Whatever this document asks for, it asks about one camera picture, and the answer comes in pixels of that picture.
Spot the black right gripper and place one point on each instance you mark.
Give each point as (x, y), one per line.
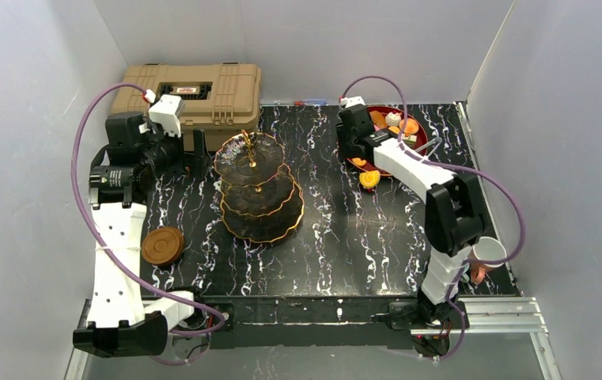
(346, 145)

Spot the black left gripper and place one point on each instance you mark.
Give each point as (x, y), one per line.
(188, 154)

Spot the dark red round tray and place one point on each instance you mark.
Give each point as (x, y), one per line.
(378, 114)

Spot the tan plastic toolbox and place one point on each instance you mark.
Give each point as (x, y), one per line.
(222, 99)

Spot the three tier glass stand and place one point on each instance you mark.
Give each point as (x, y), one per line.
(261, 200)

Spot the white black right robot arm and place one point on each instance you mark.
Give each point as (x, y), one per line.
(455, 215)

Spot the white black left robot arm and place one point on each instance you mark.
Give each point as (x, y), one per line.
(121, 175)

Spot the white cream cake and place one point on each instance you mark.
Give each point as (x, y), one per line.
(393, 119)

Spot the red blue pen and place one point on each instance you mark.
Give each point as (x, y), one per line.
(310, 102)

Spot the yellow swirl roll cake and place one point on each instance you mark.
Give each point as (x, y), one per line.
(369, 179)

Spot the orange tart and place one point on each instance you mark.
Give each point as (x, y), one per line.
(409, 126)

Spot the green layered cake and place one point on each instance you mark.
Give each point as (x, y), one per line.
(409, 140)

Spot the brown round wooden coaster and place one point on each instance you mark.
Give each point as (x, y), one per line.
(162, 246)

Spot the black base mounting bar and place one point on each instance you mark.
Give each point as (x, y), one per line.
(322, 321)

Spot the white cup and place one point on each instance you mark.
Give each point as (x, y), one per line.
(489, 251)

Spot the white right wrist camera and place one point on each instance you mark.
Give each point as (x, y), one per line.
(347, 102)

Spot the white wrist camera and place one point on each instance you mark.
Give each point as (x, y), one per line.
(166, 111)
(347, 102)

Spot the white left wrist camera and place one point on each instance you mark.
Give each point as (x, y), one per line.
(166, 111)

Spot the aluminium frame rail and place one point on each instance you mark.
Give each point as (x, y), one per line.
(512, 315)

